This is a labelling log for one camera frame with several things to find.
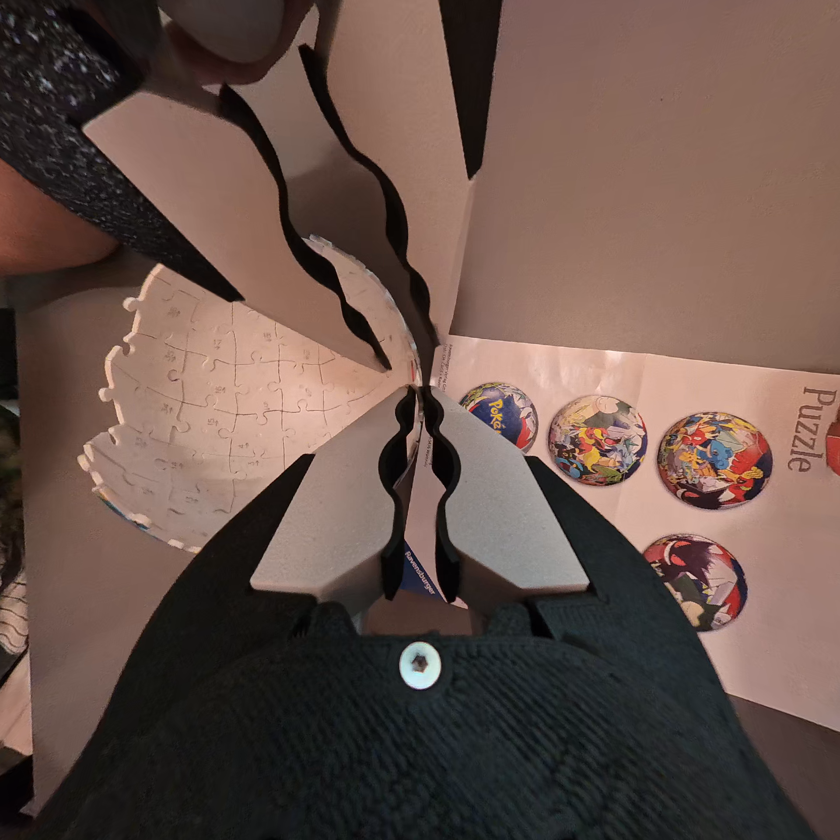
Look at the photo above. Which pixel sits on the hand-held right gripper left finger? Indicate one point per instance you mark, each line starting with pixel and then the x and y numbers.
pixel 328 525

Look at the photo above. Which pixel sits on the printed puzzle instruction sheet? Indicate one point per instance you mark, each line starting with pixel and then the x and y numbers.
pixel 774 525

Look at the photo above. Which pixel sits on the person's left hand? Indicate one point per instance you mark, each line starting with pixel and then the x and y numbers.
pixel 293 26

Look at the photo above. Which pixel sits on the striped cloth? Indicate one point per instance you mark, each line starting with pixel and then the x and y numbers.
pixel 12 617

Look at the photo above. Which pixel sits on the white half-sphere puzzle ball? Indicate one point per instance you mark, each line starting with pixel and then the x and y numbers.
pixel 229 407

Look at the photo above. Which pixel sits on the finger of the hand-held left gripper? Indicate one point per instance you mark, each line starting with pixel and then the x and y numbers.
pixel 420 131
pixel 210 197

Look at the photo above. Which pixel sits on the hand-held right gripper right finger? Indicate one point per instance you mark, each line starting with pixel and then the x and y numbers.
pixel 512 525

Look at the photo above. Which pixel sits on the person's left forearm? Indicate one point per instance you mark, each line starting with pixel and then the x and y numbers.
pixel 39 229

